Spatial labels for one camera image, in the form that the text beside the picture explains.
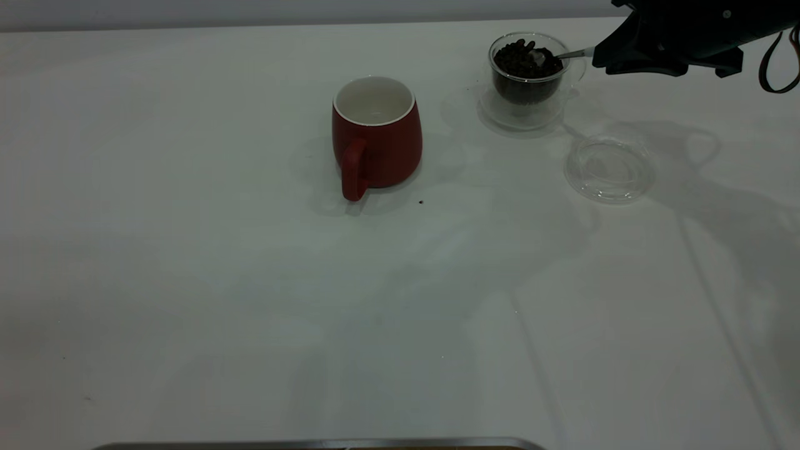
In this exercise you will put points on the clear round glass lid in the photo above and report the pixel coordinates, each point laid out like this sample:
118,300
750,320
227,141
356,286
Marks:
609,181

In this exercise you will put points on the clear glass saucer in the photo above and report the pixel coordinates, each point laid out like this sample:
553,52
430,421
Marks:
522,119

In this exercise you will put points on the red ceramic mug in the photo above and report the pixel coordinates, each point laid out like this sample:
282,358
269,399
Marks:
381,153

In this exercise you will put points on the dark coffee beans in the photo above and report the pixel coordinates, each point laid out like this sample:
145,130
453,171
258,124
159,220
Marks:
515,69

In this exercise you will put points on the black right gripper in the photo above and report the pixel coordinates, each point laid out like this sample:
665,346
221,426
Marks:
706,28

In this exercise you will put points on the clear glass cup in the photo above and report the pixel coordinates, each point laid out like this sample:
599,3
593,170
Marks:
500,47

